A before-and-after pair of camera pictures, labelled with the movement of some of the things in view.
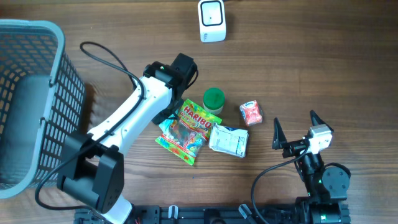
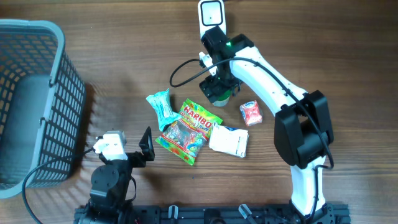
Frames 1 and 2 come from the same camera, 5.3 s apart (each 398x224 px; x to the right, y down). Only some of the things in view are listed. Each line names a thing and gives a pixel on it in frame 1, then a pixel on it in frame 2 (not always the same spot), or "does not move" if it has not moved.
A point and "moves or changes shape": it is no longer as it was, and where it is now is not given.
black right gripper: [280, 142] → [212, 89]
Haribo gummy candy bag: [184, 134] does not move
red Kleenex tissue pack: [251, 112] does not move
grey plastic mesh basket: [41, 99] does not move
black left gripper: [162, 117] → [140, 160]
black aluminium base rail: [319, 213] does not move
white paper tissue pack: [228, 140] does not move
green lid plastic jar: [213, 101] moves or changes shape
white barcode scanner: [212, 23] does not move
